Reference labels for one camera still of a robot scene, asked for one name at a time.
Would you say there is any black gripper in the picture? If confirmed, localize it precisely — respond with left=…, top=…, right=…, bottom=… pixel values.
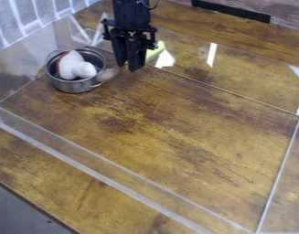
left=101, top=19, right=157, bottom=71

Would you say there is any green handled metal spoon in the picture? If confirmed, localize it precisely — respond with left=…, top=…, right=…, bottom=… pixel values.
left=96, top=40, right=164, bottom=82

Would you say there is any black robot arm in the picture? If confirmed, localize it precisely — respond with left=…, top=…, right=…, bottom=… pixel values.
left=101, top=0, right=159, bottom=71

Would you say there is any white red toy mushroom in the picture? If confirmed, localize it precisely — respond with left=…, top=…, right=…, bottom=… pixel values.
left=57, top=50, right=96, bottom=80

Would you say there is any small silver metal pot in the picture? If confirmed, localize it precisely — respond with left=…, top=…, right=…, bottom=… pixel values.
left=45, top=48, right=107, bottom=93

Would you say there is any black bar at back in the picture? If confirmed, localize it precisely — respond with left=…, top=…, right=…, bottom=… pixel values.
left=191, top=0, right=271, bottom=24

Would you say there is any clear acrylic corner bracket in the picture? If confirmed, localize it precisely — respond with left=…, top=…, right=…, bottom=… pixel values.
left=68, top=16, right=104, bottom=47

